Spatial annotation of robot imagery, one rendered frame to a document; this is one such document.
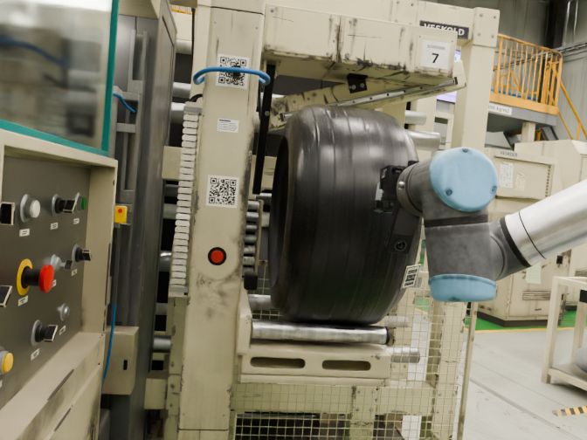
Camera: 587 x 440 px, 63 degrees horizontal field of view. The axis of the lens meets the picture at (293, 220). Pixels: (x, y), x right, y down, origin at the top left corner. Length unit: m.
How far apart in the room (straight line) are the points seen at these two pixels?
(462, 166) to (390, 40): 0.95
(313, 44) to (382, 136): 0.50
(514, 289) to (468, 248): 5.10
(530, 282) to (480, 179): 5.27
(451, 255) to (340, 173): 0.41
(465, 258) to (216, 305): 0.70
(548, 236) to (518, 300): 5.07
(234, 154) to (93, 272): 0.42
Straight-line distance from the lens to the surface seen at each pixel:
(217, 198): 1.19
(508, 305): 5.79
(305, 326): 1.19
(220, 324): 1.24
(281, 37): 1.53
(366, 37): 1.58
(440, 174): 0.68
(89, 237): 1.09
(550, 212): 0.82
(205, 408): 1.32
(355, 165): 1.06
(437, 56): 1.65
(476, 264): 0.71
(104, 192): 1.08
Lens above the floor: 1.23
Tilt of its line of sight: 3 degrees down
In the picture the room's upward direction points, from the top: 5 degrees clockwise
